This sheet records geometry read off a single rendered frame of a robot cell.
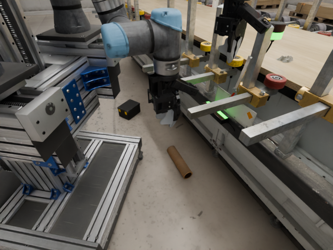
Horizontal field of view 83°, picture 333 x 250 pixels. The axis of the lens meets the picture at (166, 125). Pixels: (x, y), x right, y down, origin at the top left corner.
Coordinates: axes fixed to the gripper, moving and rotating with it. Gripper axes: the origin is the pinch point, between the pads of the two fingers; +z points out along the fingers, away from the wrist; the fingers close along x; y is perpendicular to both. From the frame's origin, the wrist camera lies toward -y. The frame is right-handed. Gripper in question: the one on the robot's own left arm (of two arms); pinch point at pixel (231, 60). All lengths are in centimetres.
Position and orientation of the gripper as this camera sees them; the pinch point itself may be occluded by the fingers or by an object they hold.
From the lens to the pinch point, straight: 77.9
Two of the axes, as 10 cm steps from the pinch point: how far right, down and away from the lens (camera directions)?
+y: -7.1, -4.6, 5.4
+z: 0.0, 7.7, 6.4
